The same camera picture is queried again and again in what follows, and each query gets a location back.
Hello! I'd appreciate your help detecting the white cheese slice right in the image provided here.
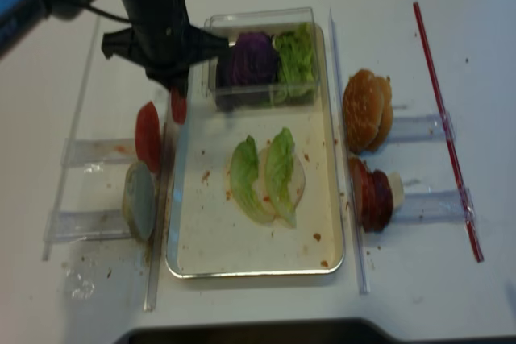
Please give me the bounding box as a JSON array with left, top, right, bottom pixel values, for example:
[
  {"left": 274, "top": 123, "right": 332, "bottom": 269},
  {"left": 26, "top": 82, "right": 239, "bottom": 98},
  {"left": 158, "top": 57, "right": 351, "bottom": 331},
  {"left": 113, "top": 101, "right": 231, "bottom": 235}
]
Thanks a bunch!
[{"left": 388, "top": 172, "right": 405, "bottom": 212}]

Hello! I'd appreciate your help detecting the lower left clear holder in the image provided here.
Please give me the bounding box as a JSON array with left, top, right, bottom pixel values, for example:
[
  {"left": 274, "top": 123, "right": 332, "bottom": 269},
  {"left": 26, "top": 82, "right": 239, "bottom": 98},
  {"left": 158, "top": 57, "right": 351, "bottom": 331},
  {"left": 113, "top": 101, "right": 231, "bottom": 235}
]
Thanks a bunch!
[{"left": 44, "top": 209, "right": 131, "bottom": 243}]

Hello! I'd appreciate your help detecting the rear meat patty slice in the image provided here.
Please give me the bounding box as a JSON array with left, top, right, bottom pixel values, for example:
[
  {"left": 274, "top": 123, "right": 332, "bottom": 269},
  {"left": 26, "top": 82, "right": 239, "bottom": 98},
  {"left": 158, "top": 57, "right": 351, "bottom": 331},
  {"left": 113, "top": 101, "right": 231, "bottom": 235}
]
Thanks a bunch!
[{"left": 371, "top": 170, "right": 393, "bottom": 232}]

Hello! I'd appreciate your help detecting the upper right clear holder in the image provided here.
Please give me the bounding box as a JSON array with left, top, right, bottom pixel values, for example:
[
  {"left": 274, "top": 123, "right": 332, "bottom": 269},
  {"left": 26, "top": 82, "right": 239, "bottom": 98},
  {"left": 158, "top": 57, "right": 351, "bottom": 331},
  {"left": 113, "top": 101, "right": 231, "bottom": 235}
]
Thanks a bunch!
[{"left": 386, "top": 111, "right": 455, "bottom": 143}]

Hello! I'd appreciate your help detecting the tomato slice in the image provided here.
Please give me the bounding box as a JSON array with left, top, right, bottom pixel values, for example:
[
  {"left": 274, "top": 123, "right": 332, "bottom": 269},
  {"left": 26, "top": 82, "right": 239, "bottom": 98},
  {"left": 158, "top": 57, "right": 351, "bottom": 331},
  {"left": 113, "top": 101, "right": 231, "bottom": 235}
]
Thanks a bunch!
[
  {"left": 135, "top": 102, "right": 161, "bottom": 173},
  {"left": 170, "top": 89, "right": 187, "bottom": 125}
]

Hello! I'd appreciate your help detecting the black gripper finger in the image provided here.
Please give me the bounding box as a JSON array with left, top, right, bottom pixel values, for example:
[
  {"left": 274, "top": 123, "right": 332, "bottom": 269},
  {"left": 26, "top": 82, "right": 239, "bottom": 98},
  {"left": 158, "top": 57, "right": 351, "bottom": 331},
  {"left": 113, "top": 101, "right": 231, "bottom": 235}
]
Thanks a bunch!
[
  {"left": 160, "top": 73, "right": 189, "bottom": 98},
  {"left": 189, "top": 25, "right": 229, "bottom": 64}
]

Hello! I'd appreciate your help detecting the sesame burger bun top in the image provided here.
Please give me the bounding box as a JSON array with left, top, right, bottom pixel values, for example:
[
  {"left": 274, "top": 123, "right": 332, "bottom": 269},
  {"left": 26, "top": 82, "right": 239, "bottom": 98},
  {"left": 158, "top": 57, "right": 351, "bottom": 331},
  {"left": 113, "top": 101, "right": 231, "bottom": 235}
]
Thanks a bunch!
[{"left": 342, "top": 68, "right": 392, "bottom": 155}]

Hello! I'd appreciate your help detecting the meat patty slice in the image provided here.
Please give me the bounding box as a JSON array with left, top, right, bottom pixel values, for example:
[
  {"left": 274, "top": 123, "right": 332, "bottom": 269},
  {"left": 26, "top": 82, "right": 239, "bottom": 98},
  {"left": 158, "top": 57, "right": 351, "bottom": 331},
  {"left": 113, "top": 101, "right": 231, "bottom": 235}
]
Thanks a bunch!
[
  {"left": 371, "top": 170, "right": 393, "bottom": 232},
  {"left": 349, "top": 157, "right": 376, "bottom": 232}
]

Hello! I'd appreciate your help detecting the clear plastic container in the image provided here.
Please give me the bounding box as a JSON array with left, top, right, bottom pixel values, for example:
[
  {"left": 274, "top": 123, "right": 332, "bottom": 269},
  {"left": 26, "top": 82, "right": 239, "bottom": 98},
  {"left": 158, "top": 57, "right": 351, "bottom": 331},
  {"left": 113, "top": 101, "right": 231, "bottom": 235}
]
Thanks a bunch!
[{"left": 202, "top": 7, "right": 321, "bottom": 112}]

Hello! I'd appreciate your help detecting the inner right clear rail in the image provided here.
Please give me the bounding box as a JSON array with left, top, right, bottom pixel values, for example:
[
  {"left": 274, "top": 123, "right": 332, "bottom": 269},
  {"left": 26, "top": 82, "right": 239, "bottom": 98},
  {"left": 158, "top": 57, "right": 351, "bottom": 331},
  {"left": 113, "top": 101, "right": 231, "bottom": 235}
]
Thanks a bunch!
[{"left": 328, "top": 10, "right": 370, "bottom": 295}]

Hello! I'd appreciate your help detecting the left lettuce leaf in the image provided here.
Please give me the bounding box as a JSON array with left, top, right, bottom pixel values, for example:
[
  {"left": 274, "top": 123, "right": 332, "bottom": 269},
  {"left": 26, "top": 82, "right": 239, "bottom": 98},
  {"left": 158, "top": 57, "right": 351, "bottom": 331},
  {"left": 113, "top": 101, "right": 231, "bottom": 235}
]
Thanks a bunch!
[{"left": 230, "top": 135, "right": 274, "bottom": 225}]

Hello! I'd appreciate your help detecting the clear holder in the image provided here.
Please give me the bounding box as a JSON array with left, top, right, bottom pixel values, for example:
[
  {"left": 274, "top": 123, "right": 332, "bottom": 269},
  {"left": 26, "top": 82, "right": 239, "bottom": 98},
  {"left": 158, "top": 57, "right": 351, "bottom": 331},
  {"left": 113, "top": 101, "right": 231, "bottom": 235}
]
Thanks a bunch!
[
  {"left": 386, "top": 111, "right": 455, "bottom": 143},
  {"left": 61, "top": 139, "right": 137, "bottom": 168},
  {"left": 390, "top": 189, "right": 476, "bottom": 225},
  {"left": 44, "top": 209, "right": 131, "bottom": 243}
]

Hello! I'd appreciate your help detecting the right lettuce leaf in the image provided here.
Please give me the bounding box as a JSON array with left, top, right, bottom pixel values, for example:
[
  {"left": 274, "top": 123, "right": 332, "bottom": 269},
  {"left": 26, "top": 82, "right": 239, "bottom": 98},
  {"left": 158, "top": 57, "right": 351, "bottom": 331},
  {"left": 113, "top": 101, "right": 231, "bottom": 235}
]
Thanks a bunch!
[{"left": 264, "top": 127, "right": 297, "bottom": 227}]

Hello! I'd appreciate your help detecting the shredded green lettuce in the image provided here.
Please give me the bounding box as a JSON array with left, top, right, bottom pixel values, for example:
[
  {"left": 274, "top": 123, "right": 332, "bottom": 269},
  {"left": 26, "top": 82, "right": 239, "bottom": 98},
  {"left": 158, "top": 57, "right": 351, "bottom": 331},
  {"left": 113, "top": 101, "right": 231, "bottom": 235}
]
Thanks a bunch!
[{"left": 271, "top": 23, "right": 316, "bottom": 105}]

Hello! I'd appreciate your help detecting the metal tray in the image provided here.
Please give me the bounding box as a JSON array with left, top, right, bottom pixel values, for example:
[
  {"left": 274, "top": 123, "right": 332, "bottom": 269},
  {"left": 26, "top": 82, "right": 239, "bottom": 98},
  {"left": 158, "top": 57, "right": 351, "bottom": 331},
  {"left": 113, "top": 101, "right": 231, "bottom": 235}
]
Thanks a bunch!
[{"left": 165, "top": 23, "right": 346, "bottom": 280}]

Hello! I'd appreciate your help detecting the lower right clear holder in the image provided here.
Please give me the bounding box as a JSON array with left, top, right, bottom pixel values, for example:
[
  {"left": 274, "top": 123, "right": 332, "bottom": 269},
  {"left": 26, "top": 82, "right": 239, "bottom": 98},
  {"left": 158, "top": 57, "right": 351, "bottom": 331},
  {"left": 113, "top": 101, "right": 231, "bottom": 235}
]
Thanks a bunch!
[{"left": 390, "top": 189, "right": 476, "bottom": 225}]

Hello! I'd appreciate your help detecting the red strip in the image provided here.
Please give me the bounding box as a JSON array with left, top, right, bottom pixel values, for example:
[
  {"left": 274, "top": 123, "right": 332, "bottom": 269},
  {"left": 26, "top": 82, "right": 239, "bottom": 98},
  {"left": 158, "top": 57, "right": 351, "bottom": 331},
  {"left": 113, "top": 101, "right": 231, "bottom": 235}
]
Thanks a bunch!
[{"left": 413, "top": 2, "right": 485, "bottom": 263}]

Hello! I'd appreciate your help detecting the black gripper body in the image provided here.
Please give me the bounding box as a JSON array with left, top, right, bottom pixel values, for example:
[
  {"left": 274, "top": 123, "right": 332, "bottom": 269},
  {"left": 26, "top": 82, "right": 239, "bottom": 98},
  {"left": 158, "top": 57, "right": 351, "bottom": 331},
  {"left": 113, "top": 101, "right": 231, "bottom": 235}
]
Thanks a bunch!
[{"left": 101, "top": 0, "right": 202, "bottom": 83}]

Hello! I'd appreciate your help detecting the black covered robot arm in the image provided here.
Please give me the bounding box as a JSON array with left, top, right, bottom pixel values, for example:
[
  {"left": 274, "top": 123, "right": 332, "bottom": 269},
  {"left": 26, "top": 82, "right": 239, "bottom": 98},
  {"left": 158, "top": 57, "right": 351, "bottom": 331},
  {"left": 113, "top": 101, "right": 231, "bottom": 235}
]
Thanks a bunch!
[{"left": 1, "top": 0, "right": 229, "bottom": 97}]

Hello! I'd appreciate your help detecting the upper left clear holder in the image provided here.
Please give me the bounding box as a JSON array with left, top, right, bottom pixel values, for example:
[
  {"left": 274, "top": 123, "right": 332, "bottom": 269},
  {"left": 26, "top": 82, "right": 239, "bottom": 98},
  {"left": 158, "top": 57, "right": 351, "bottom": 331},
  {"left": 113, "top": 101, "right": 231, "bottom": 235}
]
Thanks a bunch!
[{"left": 61, "top": 139, "right": 137, "bottom": 168}]

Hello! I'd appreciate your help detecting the burger bun bottom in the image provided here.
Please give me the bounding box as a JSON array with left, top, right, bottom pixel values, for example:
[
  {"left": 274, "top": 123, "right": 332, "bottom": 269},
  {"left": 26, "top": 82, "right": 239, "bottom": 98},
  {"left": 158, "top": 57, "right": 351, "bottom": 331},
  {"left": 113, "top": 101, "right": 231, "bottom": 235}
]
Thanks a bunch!
[{"left": 367, "top": 105, "right": 393, "bottom": 151}]

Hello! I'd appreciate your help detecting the black base at bottom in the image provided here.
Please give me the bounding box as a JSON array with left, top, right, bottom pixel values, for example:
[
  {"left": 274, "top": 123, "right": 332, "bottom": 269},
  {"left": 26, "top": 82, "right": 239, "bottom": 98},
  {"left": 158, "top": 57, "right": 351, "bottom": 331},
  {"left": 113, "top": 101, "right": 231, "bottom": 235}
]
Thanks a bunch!
[{"left": 117, "top": 317, "right": 406, "bottom": 344}]

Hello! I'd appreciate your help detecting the front meat patty slice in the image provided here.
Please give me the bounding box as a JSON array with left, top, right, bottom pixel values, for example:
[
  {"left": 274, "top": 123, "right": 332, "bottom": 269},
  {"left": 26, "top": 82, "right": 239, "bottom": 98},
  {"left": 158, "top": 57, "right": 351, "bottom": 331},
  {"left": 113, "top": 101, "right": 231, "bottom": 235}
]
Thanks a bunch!
[{"left": 349, "top": 157, "right": 376, "bottom": 232}]

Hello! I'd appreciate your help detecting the purple cabbage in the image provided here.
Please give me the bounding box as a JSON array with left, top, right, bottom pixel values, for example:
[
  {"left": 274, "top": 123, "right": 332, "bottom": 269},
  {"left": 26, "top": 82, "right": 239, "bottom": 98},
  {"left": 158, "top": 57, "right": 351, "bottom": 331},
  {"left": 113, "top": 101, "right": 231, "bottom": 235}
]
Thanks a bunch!
[{"left": 215, "top": 31, "right": 281, "bottom": 110}]

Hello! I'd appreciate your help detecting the lettuce leaf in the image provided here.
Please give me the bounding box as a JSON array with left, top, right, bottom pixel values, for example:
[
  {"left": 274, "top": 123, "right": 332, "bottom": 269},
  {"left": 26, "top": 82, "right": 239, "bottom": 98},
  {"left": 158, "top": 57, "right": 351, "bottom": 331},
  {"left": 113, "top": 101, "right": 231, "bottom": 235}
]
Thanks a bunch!
[
  {"left": 264, "top": 127, "right": 297, "bottom": 227},
  {"left": 230, "top": 135, "right": 274, "bottom": 225}
]

